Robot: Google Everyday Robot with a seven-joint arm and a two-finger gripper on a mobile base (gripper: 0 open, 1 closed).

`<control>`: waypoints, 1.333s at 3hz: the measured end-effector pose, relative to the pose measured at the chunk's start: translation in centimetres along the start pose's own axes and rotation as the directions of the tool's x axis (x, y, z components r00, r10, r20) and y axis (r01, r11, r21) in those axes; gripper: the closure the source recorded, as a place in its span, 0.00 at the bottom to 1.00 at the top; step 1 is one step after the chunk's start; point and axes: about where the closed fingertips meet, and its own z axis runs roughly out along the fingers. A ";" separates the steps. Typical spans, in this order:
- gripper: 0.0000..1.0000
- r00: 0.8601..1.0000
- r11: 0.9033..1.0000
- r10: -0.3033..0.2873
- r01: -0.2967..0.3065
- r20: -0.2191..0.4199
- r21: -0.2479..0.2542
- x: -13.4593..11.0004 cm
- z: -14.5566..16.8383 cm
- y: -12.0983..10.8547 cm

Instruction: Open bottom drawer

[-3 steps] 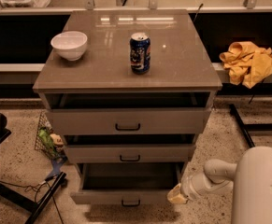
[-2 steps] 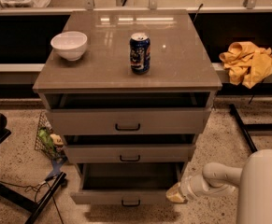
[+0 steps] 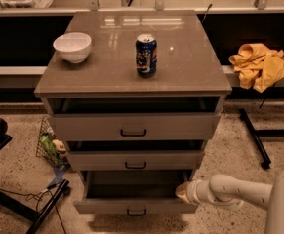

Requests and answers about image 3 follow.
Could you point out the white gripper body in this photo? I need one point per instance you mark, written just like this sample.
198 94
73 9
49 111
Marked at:
191 191

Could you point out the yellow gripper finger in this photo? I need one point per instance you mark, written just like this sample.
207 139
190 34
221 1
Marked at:
182 188
183 198

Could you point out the grey bottom drawer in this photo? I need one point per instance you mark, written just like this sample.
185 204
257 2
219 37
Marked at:
134 193

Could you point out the grey drawer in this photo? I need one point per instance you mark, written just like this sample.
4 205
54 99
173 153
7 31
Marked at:
134 126
134 193
135 155

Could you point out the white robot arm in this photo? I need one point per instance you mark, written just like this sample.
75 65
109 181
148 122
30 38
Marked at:
228 192

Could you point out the grey drawer cabinet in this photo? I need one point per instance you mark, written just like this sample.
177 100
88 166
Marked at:
188 76

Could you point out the grey middle drawer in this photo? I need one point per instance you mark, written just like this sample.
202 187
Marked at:
135 155

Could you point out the grey top drawer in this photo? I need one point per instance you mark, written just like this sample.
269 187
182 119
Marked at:
134 126

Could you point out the black stand leg right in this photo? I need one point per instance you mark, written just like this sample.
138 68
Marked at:
257 135

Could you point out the black stand leg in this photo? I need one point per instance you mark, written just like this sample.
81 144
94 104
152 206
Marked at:
257 135
35 216

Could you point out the yellow cloth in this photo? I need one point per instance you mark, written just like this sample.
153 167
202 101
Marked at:
258 66

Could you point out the blue soda can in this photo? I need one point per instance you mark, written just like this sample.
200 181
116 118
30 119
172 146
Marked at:
146 55

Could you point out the black stand leg left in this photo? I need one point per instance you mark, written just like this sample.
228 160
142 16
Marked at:
35 216

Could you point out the white ceramic bowl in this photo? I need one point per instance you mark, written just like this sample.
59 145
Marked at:
73 47

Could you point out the wire basket with items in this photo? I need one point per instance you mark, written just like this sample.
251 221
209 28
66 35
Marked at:
47 146

